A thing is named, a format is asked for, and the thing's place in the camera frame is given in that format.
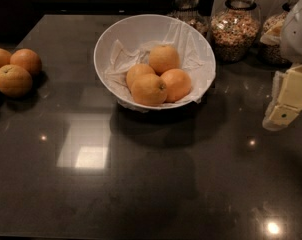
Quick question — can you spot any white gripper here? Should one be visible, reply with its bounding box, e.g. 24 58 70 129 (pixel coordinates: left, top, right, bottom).
260 0 302 131

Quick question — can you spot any white bowl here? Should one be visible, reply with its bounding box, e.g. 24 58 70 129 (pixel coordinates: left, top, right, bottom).
93 14 217 111

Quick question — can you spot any right glass jar of grains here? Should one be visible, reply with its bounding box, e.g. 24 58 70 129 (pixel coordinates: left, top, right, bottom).
258 0 299 67

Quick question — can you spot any glass jar of grains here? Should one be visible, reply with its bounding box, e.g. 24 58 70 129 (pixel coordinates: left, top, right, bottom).
169 0 209 37
258 0 299 67
211 0 261 63

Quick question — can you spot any middle glass jar of grains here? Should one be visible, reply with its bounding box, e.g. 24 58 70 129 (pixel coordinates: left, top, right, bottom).
211 0 261 63

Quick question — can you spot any white paper liner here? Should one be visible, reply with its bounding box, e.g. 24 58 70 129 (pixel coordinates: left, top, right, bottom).
104 18 217 114

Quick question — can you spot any left glass jar of grains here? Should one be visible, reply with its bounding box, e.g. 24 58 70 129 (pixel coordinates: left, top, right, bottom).
169 0 209 37

